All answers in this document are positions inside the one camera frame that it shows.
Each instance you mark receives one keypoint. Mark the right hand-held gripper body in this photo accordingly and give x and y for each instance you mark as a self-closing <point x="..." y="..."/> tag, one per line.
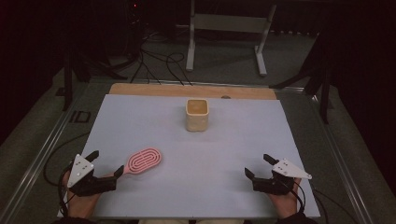
<point x="274" y="185"/>

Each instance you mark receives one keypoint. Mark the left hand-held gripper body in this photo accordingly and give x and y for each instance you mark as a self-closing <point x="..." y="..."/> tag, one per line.
<point x="81" y="174"/>

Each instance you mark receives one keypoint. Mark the beige square cup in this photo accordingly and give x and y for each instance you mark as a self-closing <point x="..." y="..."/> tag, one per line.
<point x="196" y="123"/>

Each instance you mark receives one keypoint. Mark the person's right hand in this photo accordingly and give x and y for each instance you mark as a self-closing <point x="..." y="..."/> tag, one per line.
<point x="286" y="203"/>

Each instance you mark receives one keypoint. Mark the person's left hand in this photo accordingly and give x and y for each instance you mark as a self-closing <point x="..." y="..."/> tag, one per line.
<point x="79" y="205"/>

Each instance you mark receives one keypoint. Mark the white table mat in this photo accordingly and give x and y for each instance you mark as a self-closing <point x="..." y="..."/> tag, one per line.
<point x="193" y="174"/>

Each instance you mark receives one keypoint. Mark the black stand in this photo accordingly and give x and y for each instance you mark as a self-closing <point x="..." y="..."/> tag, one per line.
<point x="67" y="81"/>
<point x="324" y="93"/>

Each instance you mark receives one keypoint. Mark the grey metal stand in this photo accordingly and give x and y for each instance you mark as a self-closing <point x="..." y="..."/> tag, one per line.
<point x="230" y="23"/>

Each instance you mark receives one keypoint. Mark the aluminium rail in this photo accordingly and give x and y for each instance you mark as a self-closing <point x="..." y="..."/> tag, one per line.
<point x="34" y="168"/>
<point x="339" y="161"/>

